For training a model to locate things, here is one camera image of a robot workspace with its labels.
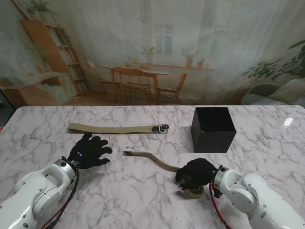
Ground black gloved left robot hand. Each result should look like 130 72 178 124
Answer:
66 133 112 170

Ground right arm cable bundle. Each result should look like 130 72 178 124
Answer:
209 181 233 229

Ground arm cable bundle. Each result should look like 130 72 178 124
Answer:
40 167 82 229
209 181 233 229

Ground black square storage box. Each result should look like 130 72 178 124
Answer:
190 107 236 153

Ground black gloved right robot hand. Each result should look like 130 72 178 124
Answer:
175 158 219 191

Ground beige woven belt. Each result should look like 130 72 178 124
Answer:
123 150 204 199
67 123 170 135

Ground printed room scene backdrop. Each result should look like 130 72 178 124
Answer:
0 0 305 106

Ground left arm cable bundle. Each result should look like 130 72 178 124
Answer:
40 167 82 229

